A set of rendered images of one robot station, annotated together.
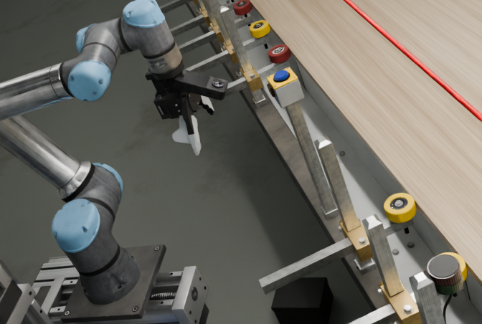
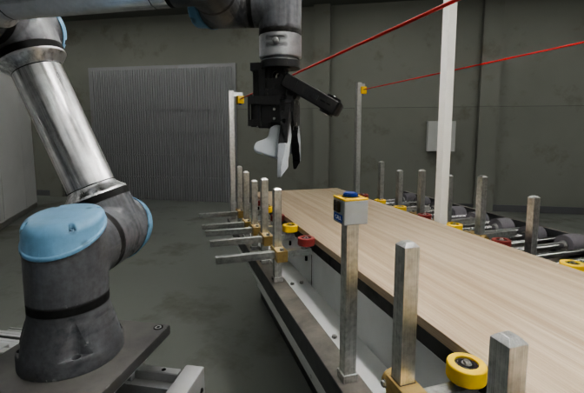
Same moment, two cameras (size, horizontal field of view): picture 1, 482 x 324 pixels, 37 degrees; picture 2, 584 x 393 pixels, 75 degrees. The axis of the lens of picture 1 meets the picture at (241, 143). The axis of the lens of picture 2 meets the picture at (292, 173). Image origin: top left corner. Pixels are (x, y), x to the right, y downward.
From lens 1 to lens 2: 114 cm
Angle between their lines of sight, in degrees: 32
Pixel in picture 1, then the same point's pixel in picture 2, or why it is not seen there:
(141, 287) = (111, 369)
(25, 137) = (63, 105)
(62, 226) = (41, 219)
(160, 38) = (292, 8)
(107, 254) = (86, 289)
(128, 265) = (108, 327)
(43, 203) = not seen: hidden behind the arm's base
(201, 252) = not seen: outside the picture
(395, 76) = not seen: hidden behind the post
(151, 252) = (148, 330)
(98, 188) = (122, 209)
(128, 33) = not seen: outside the picture
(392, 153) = (435, 316)
